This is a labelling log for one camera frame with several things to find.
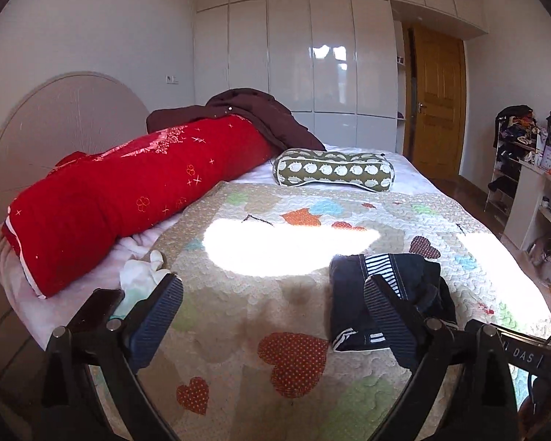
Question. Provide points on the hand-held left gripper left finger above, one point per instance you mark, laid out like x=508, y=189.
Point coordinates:
x=158, y=317

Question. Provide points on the dark brown blanket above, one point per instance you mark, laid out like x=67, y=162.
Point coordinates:
x=275, y=115

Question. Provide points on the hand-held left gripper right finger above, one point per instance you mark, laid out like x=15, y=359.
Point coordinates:
x=390, y=312

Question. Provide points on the white glossy wardrobe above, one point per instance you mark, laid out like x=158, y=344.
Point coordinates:
x=294, y=55

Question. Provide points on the round beige headboard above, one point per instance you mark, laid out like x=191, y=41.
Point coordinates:
x=59, y=119

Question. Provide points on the small pink clock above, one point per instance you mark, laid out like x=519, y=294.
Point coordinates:
x=550, y=157

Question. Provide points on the white wall socket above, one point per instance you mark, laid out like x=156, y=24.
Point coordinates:
x=171, y=79

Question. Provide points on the navy striped frog print pants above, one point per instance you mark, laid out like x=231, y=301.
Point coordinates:
x=344, y=285

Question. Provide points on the patchwork heart quilt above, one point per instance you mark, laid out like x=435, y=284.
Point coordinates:
x=280, y=248

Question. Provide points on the red bolster pillow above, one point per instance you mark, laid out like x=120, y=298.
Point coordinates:
x=119, y=193

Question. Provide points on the white mint cloth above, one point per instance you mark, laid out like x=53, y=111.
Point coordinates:
x=140, y=275

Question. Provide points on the white rack with clothes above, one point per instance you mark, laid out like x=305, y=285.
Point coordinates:
x=509, y=147

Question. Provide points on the wooden door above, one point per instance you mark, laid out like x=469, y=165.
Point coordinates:
x=438, y=101

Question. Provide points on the green patterned pillow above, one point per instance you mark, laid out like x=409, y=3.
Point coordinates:
x=335, y=167

